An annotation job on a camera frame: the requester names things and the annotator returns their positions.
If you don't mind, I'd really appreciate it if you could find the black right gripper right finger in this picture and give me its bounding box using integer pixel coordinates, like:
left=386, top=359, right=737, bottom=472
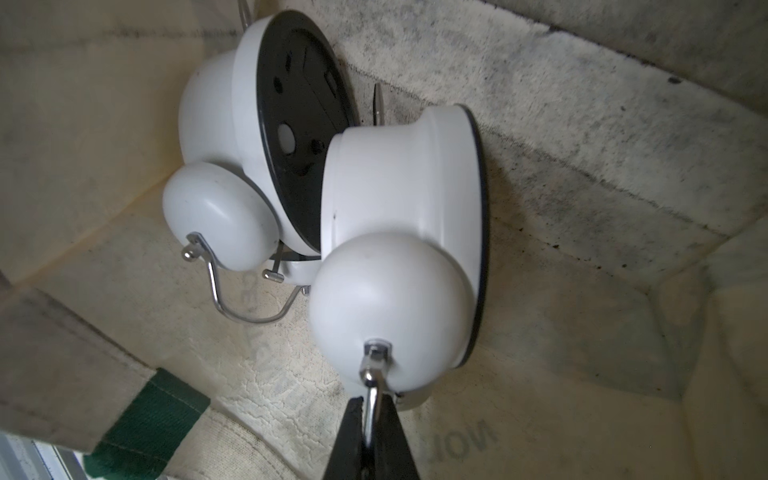
left=370, top=395, right=420, bottom=480

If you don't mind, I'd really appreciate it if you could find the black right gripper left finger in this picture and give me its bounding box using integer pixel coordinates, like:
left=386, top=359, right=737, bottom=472
left=322, top=397, right=364, bottom=480

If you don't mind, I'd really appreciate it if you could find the canvas bag with green handles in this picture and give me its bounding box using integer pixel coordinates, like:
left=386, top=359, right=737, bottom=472
left=1, top=1, right=767, bottom=479

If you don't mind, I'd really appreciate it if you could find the white twin-bell alarm clock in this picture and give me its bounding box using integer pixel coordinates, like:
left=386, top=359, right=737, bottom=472
left=162, top=10, right=359, bottom=323

